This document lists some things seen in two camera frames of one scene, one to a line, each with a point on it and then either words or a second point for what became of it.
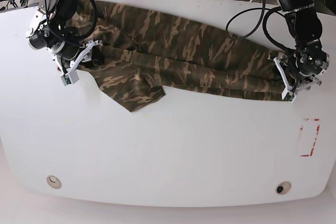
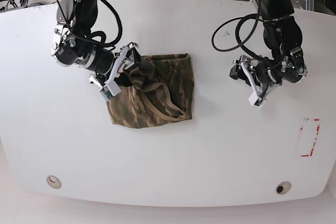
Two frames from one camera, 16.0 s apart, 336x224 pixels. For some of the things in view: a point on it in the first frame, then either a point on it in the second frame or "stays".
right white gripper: [290, 93] → [255, 97]
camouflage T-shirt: [145, 52] → [159, 91]
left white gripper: [70, 75] → [112, 87]
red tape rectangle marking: [310, 129] stays
